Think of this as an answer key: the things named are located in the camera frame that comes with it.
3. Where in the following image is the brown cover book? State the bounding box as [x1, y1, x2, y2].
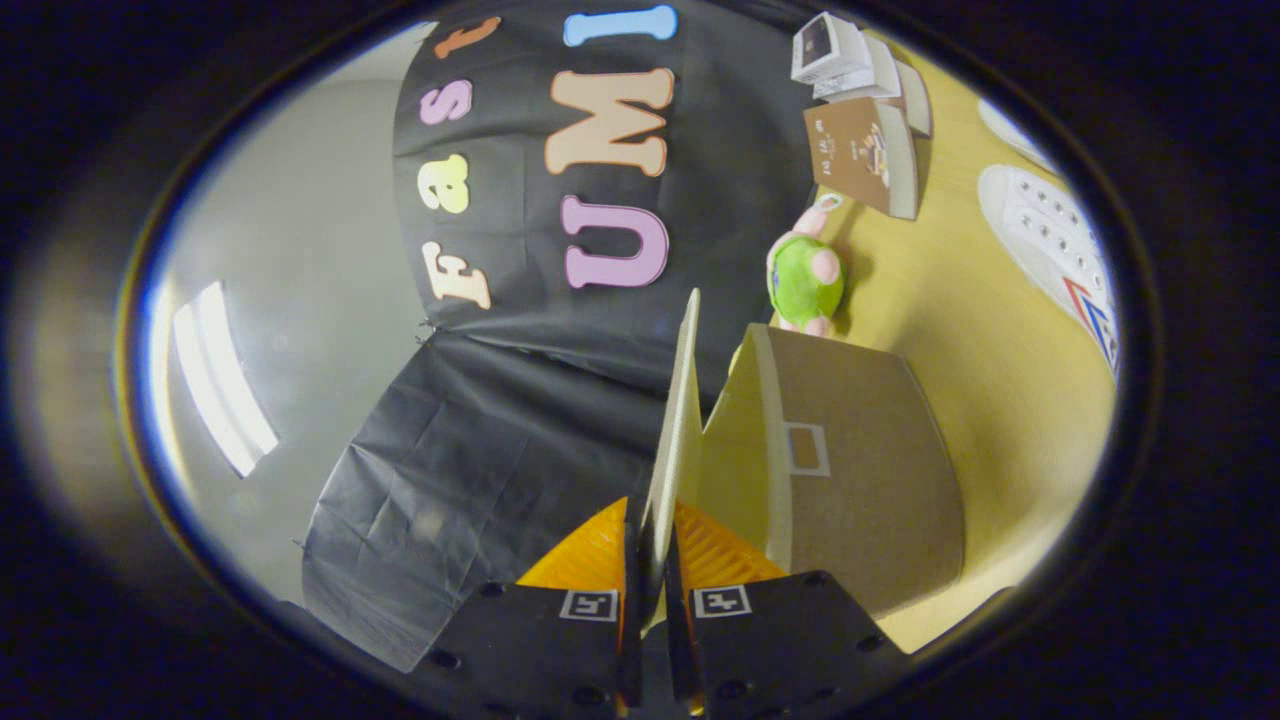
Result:
[803, 96, 921, 221]

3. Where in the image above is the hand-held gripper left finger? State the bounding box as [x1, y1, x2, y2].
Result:
[412, 496, 645, 720]

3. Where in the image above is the white canvas shoe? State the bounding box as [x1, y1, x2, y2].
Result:
[977, 165, 1120, 383]
[979, 98, 1063, 177]

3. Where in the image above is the white patterned cover book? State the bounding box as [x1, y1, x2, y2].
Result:
[812, 35, 903, 103]

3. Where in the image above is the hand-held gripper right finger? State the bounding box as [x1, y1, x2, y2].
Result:
[662, 499, 915, 720]

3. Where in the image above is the brown cardboard storage box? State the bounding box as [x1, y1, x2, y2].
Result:
[640, 288, 967, 627]

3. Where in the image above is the green and pink plush toy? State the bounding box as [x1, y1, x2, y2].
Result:
[766, 193, 847, 338]

